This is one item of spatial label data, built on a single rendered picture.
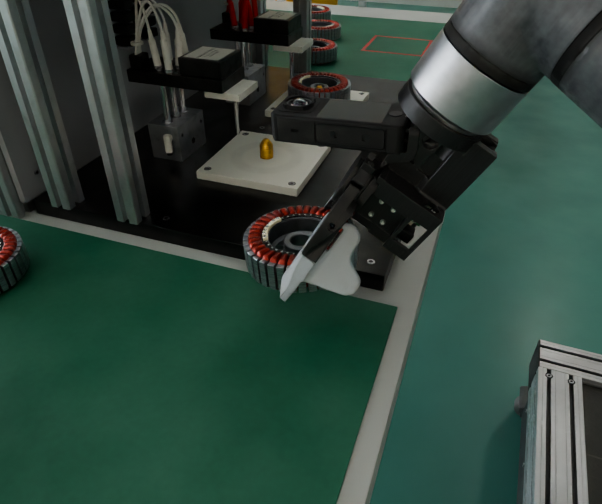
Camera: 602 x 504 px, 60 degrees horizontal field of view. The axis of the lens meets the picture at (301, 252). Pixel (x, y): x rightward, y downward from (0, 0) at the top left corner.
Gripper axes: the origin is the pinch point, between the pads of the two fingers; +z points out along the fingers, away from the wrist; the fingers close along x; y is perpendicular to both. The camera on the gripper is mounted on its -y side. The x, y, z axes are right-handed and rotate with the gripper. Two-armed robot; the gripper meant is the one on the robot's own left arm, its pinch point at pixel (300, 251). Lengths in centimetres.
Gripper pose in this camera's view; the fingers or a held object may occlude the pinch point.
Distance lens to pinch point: 51.9
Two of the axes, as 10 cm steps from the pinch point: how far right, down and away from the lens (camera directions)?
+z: -4.6, 6.1, 6.4
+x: 3.3, -5.6, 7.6
